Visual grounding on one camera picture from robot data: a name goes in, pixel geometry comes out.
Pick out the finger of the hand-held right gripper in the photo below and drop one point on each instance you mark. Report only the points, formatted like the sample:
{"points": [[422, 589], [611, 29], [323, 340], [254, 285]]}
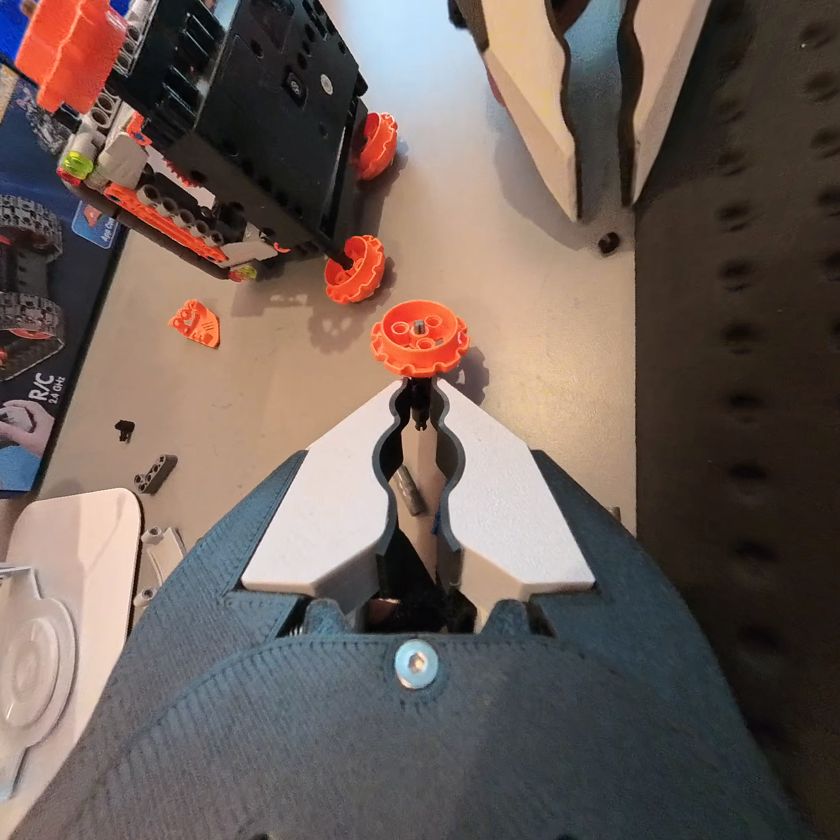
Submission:
{"points": [[532, 92], [663, 66]]}

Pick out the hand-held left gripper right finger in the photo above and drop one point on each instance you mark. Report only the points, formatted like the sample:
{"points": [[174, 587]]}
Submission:
{"points": [[512, 512]]}

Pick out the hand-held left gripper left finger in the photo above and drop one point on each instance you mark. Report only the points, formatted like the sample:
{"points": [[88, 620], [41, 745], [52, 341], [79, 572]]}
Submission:
{"points": [[328, 505]]}

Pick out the black toy axle pin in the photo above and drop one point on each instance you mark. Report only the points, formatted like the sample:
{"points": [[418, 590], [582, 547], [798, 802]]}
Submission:
{"points": [[418, 395]]}

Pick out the orange toy gear wheel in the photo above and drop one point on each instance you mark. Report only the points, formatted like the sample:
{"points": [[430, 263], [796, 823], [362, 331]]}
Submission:
{"points": [[72, 46], [378, 142], [355, 269], [420, 335]]}

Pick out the orange triangular toy piece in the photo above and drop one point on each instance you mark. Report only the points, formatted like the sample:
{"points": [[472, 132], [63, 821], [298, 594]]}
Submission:
{"points": [[194, 323]]}

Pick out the black grey toy robot vehicle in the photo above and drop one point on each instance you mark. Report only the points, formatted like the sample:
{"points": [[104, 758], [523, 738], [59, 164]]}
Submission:
{"points": [[250, 105]]}

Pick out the small black toy pin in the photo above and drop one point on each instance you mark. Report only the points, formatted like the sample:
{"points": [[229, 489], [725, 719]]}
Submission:
{"points": [[608, 242]]}

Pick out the light grey angled toy piece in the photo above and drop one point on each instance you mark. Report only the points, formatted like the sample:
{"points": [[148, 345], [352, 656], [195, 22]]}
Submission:
{"points": [[160, 545]]}

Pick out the dark grey toy beam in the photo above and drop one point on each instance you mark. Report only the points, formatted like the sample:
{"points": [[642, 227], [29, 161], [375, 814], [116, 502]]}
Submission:
{"points": [[155, 473]]}

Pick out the small black toy connector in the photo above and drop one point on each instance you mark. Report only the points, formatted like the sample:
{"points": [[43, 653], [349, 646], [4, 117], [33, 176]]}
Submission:
{"points": [[125, 428]]}

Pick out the black dimpled mat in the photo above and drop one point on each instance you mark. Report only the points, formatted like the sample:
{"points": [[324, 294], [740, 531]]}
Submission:
{"points": [[735, 394]]}

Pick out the wooden book stand white base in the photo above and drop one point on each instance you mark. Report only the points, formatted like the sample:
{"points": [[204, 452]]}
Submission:
{"points": [[66, 617]]}

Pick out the blue robot kit box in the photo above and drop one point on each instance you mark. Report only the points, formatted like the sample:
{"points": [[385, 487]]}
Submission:
{"points": [[40, 394]]}

